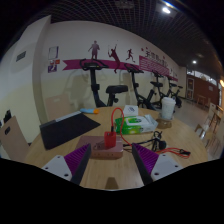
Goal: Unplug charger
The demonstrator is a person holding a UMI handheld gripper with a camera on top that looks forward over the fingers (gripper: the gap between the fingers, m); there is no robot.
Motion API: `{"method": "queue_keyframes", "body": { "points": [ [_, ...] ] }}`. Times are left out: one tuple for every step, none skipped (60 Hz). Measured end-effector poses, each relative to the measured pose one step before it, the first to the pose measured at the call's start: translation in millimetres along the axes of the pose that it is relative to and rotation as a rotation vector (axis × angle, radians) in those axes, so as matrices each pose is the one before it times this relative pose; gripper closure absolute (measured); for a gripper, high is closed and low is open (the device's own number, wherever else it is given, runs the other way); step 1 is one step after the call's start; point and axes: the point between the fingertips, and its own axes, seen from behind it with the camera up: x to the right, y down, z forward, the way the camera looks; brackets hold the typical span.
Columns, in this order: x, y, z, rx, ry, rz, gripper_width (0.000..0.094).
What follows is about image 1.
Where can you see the brown round coaster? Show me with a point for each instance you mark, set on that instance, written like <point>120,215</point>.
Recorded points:
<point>164,124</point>

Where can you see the round ceiling light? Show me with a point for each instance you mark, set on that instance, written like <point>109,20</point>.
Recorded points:
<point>194,62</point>
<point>166,10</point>

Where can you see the grey wall sign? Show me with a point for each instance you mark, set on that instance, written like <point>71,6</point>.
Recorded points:
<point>21,56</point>

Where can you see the wooden chairs and tables group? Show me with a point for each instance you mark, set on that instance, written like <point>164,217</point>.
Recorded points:
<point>211,126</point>

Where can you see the red charger block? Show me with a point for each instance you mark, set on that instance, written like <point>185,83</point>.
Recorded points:
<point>110,140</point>

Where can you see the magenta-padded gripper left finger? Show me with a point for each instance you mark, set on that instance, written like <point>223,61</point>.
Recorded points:
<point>77,159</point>

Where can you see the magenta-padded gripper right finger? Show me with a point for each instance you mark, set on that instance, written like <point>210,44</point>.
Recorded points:
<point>146,159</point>

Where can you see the green wet wipes pack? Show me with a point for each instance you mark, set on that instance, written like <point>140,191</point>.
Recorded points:
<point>136,124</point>

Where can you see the ceiling vent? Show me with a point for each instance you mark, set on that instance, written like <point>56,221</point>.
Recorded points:
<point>124,4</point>

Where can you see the white wall poster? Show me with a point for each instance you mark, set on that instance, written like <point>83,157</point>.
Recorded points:
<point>53,52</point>

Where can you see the small white box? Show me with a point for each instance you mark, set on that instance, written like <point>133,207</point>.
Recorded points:
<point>130,110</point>

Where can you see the blue and orange tube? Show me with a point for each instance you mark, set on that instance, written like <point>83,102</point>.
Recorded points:
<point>89,110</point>

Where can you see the white lidded cup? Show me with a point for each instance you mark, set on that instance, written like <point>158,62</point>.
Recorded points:
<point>168,108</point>

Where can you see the purple and orange wall poster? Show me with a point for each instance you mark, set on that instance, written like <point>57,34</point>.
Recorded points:
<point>52,66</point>

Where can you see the pale wooden chair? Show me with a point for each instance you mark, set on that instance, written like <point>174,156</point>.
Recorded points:
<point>11,140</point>
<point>58,106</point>

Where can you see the black exercise bike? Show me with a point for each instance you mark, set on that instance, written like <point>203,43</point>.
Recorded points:
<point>156,90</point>
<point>176,98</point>
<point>134,85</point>
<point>95,83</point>

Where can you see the black keyboard cover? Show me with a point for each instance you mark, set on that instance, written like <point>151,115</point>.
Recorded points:
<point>66,130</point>

